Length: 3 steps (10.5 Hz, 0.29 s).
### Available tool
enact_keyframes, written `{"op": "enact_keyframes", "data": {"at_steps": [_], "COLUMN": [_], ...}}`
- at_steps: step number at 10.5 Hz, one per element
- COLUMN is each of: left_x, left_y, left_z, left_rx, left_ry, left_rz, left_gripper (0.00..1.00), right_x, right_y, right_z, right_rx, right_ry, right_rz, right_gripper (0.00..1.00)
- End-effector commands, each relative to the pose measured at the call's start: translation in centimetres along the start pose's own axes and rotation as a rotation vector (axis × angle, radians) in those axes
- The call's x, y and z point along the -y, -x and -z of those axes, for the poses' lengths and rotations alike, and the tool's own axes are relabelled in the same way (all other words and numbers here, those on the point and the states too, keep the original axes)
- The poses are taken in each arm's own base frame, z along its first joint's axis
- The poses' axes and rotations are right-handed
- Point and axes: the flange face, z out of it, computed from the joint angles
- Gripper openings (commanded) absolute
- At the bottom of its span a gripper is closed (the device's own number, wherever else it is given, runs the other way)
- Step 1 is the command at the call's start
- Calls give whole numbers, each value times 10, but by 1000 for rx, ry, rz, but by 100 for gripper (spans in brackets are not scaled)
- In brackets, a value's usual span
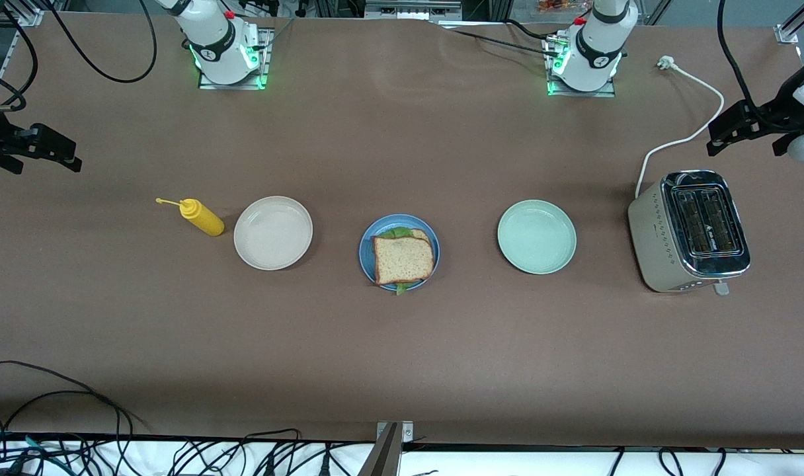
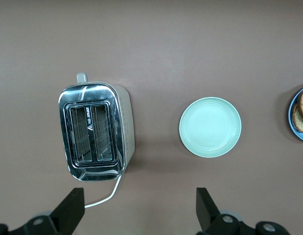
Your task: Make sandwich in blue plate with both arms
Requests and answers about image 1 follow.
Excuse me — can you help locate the mint green round plate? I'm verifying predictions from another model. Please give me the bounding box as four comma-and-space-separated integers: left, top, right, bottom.
497, 200, 578, 276

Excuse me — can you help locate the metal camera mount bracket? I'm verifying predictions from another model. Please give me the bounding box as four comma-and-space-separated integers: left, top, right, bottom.
357, 420, 416, 476

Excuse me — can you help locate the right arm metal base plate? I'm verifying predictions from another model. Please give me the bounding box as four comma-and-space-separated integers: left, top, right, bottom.
197, 26, 274, 91

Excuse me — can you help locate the colourful snack packet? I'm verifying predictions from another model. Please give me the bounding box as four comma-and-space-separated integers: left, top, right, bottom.
536, 0, 589, 15

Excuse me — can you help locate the aluminium corner bracket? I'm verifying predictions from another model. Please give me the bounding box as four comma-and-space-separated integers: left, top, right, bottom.
774, 0, 804, 46

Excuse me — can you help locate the white toaster power cord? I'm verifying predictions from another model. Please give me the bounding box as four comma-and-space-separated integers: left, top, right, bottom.
635, 56, 725, 199

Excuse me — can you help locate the beige round plate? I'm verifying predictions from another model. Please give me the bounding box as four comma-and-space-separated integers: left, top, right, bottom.
233, 196, 314, 272

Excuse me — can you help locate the silver two-slot toaster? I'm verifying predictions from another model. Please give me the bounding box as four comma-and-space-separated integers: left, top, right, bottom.
627, 170, 752, 297

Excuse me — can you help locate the grey power strip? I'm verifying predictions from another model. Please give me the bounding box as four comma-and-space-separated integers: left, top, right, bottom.
364, 0, 463, 20

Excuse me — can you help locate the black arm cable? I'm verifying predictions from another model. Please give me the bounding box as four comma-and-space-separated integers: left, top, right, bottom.
42, 0, 158, 85
717, 0, 783, 130

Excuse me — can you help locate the yellow squeeze bottle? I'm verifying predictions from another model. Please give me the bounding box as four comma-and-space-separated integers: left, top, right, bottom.
155, 197, 225, 237

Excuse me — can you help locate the black base cable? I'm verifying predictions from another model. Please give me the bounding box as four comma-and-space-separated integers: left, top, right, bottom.
442, 19, 561, 57

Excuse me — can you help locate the green lettuce leaf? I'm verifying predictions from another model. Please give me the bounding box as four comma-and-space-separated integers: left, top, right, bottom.
378, 227, 421, 296

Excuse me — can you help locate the blue round plate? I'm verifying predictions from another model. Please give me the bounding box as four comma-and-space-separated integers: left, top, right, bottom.
359, 214, 441, 292

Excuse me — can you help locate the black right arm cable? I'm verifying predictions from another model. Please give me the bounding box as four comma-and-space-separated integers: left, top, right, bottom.
42, 0, 158, 85

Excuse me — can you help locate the aluminium frame extrusion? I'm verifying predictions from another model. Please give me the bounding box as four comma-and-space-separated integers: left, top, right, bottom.
0, 0, 42, 112

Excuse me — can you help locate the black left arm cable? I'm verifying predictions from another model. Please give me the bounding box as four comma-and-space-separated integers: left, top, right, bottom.
717, 0, 783, 130

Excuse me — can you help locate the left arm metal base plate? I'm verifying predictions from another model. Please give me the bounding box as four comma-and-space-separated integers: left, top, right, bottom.
544, 34, 618, 99

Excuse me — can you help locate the white cable tray board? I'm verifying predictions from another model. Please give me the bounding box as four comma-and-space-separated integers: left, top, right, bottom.
0, 433, 804, 476

